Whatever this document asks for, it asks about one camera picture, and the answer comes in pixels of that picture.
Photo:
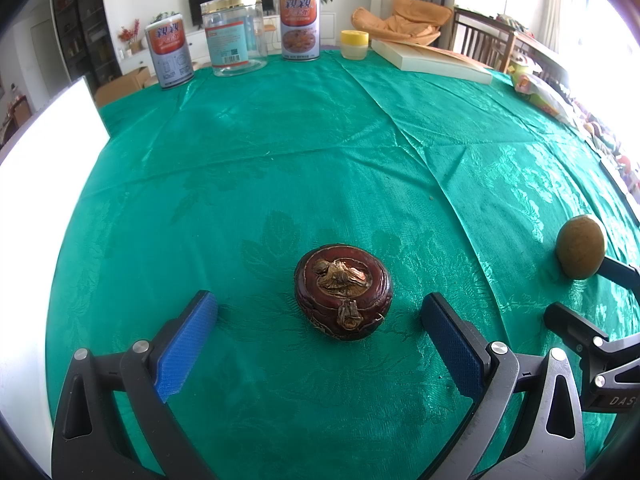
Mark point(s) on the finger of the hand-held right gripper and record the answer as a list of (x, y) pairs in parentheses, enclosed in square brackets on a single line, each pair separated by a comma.
[(572, 325), (622, 272)]

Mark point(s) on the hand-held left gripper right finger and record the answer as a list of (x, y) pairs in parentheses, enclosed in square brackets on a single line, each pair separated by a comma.
[(452, 350)]

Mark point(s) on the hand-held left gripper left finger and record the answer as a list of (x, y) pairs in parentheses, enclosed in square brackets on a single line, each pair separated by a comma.
[(187, 345)]

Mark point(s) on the white printed snack bag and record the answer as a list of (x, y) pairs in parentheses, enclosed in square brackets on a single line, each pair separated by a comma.
[(542, 95)]

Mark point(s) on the green patterned tablecloth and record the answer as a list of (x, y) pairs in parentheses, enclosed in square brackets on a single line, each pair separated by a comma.
[(300, 170)]

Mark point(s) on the white board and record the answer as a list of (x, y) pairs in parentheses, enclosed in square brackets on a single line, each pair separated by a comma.
[(40, 185)]

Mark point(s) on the cardboard box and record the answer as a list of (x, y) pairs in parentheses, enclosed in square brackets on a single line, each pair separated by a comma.
[(122, 85)]

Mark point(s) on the wooden chair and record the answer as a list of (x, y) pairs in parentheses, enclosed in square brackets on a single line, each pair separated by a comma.
[(482, 37)]

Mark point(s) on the flat white box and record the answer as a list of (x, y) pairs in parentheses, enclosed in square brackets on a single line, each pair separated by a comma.
[(430, 62)]

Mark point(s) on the orange label tin can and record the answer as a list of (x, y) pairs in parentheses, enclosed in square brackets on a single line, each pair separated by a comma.
[(170, 55), (299, 27)]

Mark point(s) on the clear plastic jar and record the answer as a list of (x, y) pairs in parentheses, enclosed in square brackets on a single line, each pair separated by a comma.
[(235, 40)]

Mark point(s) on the red flower vase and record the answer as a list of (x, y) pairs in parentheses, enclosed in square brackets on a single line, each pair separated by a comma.
[(131, 40)]

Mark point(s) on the yellow lid small jar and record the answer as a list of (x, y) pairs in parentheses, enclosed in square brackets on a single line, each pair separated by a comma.
[(355, 44)]

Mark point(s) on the orange beanbag chair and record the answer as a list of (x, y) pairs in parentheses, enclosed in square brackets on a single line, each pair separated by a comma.
[(405, 22)]

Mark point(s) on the dark display cabinet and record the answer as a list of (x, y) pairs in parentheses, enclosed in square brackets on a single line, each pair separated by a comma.
[(85, 20)]

